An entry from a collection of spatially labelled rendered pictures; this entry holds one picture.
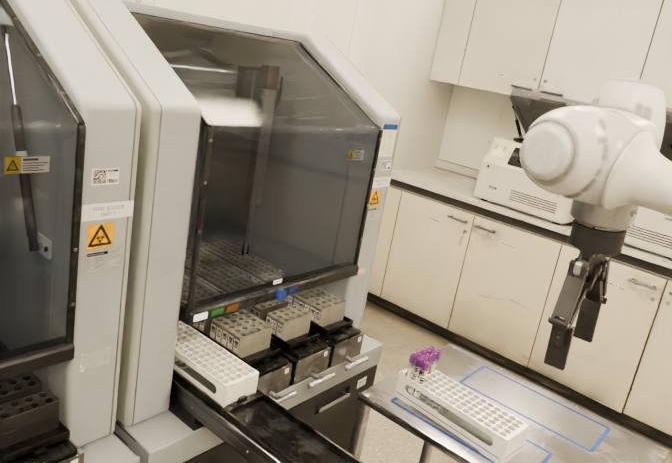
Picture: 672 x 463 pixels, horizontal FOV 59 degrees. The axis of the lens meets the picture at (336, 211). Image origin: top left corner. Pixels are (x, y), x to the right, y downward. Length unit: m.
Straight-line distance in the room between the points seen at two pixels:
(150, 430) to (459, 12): 3.15
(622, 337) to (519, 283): 0.57
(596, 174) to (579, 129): 0.06
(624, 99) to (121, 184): 0.84
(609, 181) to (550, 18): 2.97
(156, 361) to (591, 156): 0.99
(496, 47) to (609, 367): 1.89
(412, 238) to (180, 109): 2.70
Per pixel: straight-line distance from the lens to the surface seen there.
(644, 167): 0.76
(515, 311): 3.51
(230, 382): 1.36
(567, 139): 0.72
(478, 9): 3.89
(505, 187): 3.43
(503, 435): 1.39
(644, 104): 0.91
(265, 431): 1.34
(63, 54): 1.19
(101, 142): 1.12
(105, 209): 1.16
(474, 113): 4.20
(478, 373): 1.71
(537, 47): 3.70
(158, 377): 1.41
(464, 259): 3.59
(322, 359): 1.67
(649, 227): 3.23
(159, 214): 1.23
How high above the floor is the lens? 1.59
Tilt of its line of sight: 15 degrees down
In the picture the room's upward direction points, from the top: 10 degrees clockwise
